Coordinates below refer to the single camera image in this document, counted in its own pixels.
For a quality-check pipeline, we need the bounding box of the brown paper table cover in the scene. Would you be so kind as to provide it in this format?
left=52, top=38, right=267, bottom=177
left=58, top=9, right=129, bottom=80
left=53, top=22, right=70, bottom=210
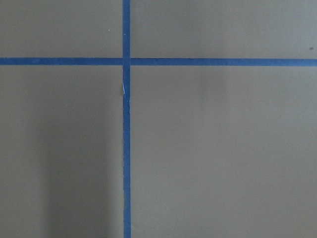
left=0, top=0, right=317, bottom=238

